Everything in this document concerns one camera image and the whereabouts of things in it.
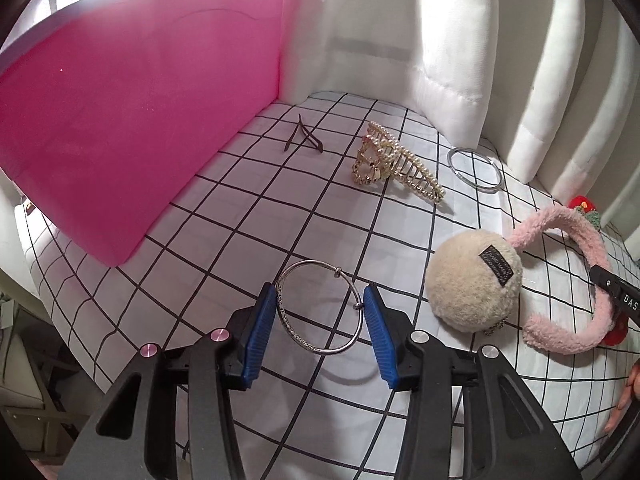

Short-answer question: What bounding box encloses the white checked bed sheet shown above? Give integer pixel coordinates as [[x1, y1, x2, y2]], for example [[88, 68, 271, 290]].
[[20, 91, 626, 480]]

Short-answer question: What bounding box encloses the person's right hand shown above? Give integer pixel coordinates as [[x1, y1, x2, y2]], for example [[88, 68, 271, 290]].
[[604, 359, 640, 436]]

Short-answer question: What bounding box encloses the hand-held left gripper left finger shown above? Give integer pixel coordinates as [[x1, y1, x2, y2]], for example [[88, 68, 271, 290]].
[[60, 282, 278, 480]]

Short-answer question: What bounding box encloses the pearl hair claw clip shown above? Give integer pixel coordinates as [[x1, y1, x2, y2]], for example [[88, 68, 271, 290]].
[[350, 121, 446, 205]]

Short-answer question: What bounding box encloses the pink fuzzy headband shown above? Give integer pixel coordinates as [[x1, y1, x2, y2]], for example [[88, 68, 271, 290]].
[[507, 205, 618, 357]]

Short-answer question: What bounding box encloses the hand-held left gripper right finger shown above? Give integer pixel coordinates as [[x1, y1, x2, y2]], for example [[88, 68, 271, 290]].
[[362, 285, 583, 480]]

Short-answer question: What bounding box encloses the pink storage box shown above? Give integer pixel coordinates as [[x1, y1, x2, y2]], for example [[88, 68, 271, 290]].
[[0, 0, 326, 267]]

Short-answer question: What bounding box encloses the cream plush pompom pouch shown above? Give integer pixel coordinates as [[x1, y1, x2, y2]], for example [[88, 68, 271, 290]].
[[425, 228, 524, 333]]

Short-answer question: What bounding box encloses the brown hair pin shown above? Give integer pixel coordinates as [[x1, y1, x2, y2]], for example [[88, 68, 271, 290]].
[[284, 114, 325, 155]]

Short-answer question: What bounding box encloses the red crochet ornament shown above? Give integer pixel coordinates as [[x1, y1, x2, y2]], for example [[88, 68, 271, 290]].
[[569, 195, 601, 227], [602, 305, 630, 346]]

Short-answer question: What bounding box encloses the thin silver bangle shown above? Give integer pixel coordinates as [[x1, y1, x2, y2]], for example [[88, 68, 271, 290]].
[[446, 147, 502, 192]]

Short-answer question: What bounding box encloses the engraved silver bangle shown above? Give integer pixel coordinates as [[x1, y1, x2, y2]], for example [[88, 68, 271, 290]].
[[276, 260, 362, 357]]

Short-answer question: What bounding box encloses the white quilted cushion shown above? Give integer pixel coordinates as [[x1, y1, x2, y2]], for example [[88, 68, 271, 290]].
[[280, 0, 640, 241]]

